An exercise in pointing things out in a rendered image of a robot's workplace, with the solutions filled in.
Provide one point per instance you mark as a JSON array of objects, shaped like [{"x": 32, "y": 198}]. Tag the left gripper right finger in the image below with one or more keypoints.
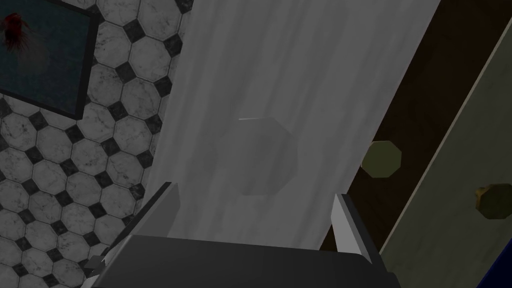
[{"x": 344, "y": 232}]

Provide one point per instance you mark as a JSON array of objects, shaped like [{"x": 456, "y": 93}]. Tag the dark framed fish picture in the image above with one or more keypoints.
[{"x": 44, "y": 56}]

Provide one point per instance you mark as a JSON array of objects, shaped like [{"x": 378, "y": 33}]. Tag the olive grey door leaf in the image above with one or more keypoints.
[{"x": 448, "y": 224}]

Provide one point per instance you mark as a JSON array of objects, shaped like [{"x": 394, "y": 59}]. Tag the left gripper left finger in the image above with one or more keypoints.
[{"x": 160, "y": 216}]

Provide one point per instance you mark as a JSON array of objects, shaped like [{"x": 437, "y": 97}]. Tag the olive round door knob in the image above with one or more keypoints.
[
  {"x": 495, "y": 202},
  {"x": 382, "y": 159}
]

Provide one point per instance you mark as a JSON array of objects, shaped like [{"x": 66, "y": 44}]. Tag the grey round door knob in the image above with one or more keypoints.
[{"x": 262, "y": 158}]

